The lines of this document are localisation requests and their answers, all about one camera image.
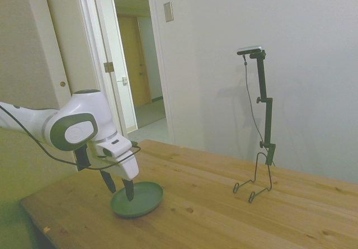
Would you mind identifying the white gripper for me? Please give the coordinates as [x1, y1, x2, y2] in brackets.
[98, 147, 140, 203]

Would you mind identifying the green round plate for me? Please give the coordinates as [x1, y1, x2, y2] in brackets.
[110, 181, 164, 219]

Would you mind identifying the hallway wooden door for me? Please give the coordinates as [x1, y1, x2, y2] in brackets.
[117, 13, 153, 109]

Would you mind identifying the beige wooden door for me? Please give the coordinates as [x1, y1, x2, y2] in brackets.
[22, 0, 115, 174]

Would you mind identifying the dark wrist camera mount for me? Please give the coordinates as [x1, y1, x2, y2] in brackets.
[74, 145, 91, 170]

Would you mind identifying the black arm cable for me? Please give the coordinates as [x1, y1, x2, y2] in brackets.
[0, 105, 142, 170]

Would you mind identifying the black wire plate stand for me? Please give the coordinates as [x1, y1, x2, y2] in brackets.
[233, 152, 274, 204]

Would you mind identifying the black camera stand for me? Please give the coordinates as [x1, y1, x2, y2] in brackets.
[249, 50, 277, 166]

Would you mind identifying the white door frame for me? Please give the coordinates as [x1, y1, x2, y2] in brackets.
[74, 0, 176, 149]

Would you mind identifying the beige wall switch plate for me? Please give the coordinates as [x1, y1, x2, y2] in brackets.
[163, 1, 174, 23]

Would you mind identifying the grey exterior camera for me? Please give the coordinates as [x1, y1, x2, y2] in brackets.
[237, 45, 264, 56]

